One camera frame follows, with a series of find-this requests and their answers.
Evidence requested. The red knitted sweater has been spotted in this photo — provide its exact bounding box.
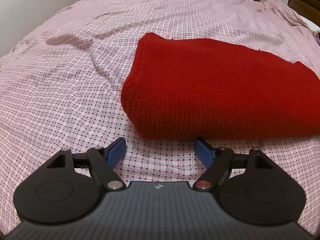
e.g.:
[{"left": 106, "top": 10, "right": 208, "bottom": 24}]
[{"left": 121, "top": 33, "right": 319, "bottom": 140}]

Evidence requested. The pink checked bed sheet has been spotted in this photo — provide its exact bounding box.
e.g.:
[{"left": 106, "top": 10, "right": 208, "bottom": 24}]
[{"left": 1, "top": 0, "right": 319, "bottom": 233}]

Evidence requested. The purple cloth on bed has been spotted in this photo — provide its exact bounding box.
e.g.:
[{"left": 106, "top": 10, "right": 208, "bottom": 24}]
[{"left": 313, "top": 33, "right": 320, "bottom": 46}]

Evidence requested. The white pillow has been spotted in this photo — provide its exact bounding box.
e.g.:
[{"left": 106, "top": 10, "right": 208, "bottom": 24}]
[{"left": 300, "top": 16, "right": 320, "bottom": 33}]

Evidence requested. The wooden headboard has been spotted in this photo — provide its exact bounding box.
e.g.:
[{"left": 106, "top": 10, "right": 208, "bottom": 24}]
[{"left": 287, "top": 0, "right": 320, "bottom": 26}]

